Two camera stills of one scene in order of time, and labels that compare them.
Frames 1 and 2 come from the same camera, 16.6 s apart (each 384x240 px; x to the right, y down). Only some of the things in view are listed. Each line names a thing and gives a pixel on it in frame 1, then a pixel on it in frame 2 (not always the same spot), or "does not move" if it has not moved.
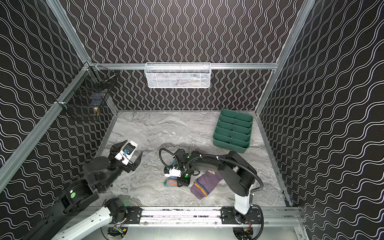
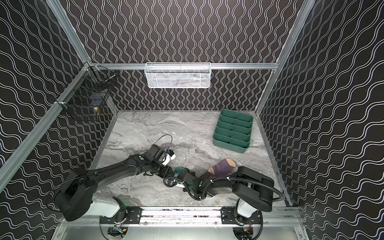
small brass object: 95,112 does not move
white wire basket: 178,75 does not move
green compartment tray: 232,131 does not move
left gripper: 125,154 -> 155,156
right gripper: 177,177 -> 191,181
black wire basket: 90,90 does not move
